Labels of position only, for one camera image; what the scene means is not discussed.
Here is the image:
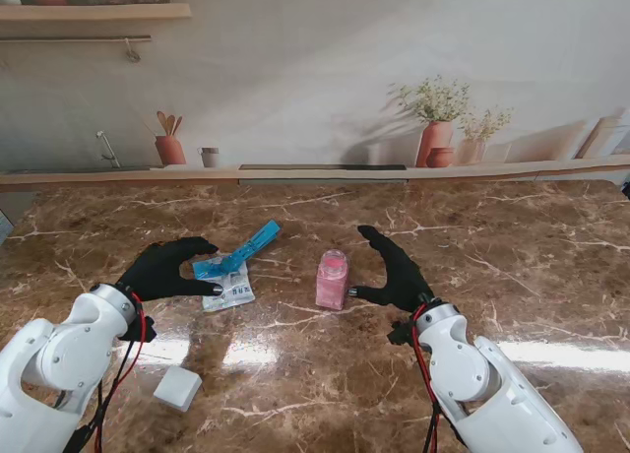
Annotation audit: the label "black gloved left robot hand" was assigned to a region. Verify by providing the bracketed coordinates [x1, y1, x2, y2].
[115, 235, 225, 302]

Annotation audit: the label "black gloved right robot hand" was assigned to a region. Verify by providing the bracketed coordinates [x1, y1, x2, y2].
[349, 225, 435, 314]

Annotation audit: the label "clear bottle with pink seasoning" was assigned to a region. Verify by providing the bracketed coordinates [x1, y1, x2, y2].
[314, 248, 351, 310]

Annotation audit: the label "white and blue seasoning bag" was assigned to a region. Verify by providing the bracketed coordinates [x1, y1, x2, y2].
[191, 255, 257, 314]

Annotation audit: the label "blue plastic bag clip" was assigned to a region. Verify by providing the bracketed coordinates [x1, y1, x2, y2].
[219, 220, 283, 276]

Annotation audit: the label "white square bottle cap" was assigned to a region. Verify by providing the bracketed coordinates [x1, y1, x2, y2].
[153, 364, 204, 414]

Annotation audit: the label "beige vase with flowers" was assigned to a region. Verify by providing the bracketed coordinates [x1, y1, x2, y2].
[455, 106, 514, 166]

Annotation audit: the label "wooden cutting boards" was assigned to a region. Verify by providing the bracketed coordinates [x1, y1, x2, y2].
[575, 115, 630, 160]

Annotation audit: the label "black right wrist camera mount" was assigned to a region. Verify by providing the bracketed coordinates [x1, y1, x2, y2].
[387, 319, 419, 347]

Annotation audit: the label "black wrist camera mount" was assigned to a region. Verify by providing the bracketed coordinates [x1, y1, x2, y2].
[387, 319, 419, 347]
[117, 314, 158, 344]

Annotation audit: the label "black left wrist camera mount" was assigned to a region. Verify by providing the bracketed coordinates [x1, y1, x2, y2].
[117, 314, 158, 344]

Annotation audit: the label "red and black right arm cables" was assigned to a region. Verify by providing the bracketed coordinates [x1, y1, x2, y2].
[410, 304, 467, 453]

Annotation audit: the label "red and black arm cables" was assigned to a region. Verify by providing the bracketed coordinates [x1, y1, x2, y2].
[410, 304, 467, 453]
[63, 292, 149, 453]

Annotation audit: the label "red and black left arm cables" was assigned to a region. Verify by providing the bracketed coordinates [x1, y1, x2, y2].
[63, 292, 149, 453]

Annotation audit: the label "wooden wall shelf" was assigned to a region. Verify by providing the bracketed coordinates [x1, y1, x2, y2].
[0, 3, 192, 24]

